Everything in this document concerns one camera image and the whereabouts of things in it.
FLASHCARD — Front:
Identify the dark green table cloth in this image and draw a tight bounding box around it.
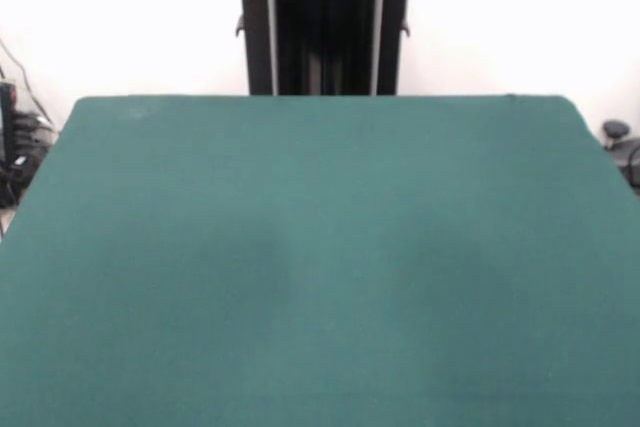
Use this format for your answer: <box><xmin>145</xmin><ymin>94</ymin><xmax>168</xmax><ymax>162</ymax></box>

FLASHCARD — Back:
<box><xmin>0</xmin><ymin>94</ymin><xmax>640</xmax><ymax>427</ymax></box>

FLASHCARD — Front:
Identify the black chair base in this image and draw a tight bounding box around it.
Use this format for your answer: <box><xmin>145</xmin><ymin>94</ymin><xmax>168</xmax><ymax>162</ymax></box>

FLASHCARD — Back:
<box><xmin>601</xmin><ymin>119</ymin><xmax>640</xmax><ymax>198</ymax></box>

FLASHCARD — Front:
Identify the black electronics box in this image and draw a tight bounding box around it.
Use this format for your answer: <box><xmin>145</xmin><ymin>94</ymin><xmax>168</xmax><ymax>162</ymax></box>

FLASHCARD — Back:
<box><xmin>0</xmin><ymin>80</ymin><xmax>18</xmax><ymax>163</ymax></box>

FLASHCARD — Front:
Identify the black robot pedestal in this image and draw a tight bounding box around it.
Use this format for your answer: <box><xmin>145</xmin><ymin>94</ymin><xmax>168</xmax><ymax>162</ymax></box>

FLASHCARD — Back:
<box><xmin>218</xmin><ymin>0</ymin><xmax>432</xmax><ymax>96</ymax></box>

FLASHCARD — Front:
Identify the black cable bundle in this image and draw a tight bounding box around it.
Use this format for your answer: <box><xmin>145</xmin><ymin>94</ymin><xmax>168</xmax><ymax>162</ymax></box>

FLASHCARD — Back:
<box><xmin>0</xmin><ymin>110</ymin><xmax>57</xmax><ymax>208</ymax></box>

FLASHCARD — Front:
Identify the grey wall cable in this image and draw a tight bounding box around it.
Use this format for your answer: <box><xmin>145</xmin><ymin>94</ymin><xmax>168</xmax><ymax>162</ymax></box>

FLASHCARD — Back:
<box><xmin>0</xmin><ymin>39</ymin><xmax>55</xmax><ymax>128</ymax></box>

